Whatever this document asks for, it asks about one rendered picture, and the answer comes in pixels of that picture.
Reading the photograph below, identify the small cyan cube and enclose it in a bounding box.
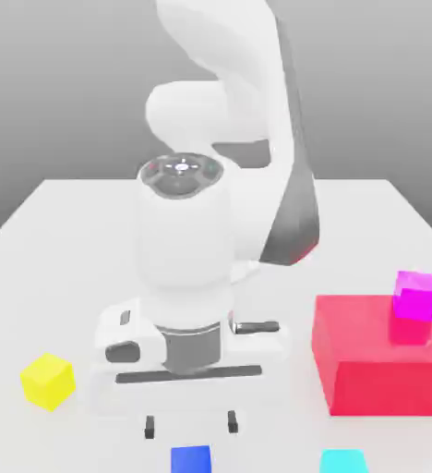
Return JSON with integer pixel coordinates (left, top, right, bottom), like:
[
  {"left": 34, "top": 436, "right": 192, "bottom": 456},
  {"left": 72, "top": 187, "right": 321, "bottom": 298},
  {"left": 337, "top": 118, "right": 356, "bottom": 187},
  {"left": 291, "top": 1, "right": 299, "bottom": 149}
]
[{"left": 318, "top": 448, "right": 371, "bottom": 473}]

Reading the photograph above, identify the large red box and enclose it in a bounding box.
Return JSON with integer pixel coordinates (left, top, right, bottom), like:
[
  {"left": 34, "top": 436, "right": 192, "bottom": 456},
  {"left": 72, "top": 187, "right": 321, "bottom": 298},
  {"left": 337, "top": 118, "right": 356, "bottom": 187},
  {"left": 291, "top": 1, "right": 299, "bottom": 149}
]
[{"left": 310, "top": 294, "right": 432, "bottom": 418}]

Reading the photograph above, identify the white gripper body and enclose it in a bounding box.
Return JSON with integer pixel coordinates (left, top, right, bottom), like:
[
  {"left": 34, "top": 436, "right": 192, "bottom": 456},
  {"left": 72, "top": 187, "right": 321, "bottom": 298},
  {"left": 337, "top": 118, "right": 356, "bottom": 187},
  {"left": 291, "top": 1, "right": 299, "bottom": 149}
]
[{"left": 89, "top": 362, "right": 288, "bottom": 416}]

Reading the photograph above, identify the small yellow cube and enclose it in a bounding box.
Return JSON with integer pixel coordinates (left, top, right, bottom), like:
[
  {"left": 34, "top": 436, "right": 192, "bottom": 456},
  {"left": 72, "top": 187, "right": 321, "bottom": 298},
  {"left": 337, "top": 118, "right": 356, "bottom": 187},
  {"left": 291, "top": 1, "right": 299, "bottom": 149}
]
[{"left": 18, "top": 351, "right": 78, "bottom": 414}]

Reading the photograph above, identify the small magenta cube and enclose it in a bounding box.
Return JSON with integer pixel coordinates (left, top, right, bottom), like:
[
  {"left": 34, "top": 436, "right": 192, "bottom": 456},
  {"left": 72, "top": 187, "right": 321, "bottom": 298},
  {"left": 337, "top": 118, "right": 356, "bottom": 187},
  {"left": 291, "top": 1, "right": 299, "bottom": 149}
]
[{"left": 391, "top": 270, "right": 432, "bottom": 323}]

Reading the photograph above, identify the small blue cube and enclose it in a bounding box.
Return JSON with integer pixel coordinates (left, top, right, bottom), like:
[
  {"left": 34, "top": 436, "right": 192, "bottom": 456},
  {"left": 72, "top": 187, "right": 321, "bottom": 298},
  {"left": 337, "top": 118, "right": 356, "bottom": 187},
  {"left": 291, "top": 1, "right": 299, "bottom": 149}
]
[{"left": 170, "top": 444, "right": 212, "bottom": 473}]

